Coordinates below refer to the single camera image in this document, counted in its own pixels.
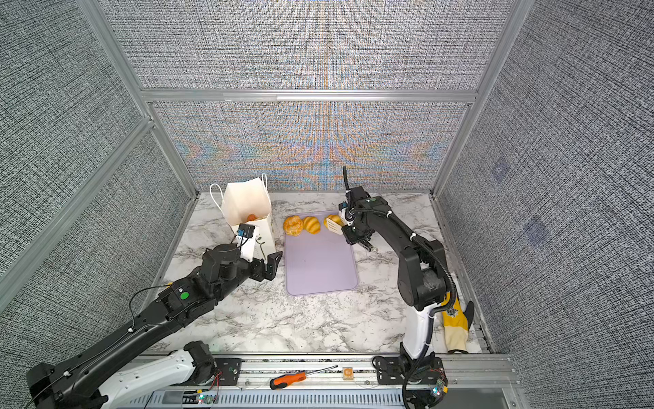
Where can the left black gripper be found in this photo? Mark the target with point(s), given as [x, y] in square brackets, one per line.
[261, 273]

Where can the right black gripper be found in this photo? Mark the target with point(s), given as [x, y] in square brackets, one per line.
[349, 237]

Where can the white food tongs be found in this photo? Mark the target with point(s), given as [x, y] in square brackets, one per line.
[336, 228]

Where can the white floral paper bag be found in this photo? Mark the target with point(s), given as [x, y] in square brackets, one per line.
[240, 199]

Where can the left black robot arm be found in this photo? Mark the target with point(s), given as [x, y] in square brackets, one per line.
[96, 378]

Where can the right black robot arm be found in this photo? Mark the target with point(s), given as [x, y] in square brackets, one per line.
[423, 280]

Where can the striped round bun top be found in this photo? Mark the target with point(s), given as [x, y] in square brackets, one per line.
[333, 221]

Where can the small striped bun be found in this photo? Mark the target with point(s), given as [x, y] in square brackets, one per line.
[311, 224]

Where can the lilac plastic tray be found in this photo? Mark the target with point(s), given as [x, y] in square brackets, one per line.
[319, 263]

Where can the yellow white object right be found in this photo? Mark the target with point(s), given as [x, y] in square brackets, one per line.
[457, 322]

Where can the small orange block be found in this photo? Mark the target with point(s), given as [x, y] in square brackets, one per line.
[347, 373]

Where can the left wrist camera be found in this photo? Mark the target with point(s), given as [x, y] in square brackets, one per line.
[246, 235]

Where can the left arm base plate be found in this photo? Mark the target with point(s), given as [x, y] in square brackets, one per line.
[227, 371]

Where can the orange handled screwdriver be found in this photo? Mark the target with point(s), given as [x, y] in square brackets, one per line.
[287, 380]

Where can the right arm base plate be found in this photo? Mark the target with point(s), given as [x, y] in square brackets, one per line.
[393, 369]

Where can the aluminium front rail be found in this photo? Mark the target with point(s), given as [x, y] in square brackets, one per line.
[475, 381]

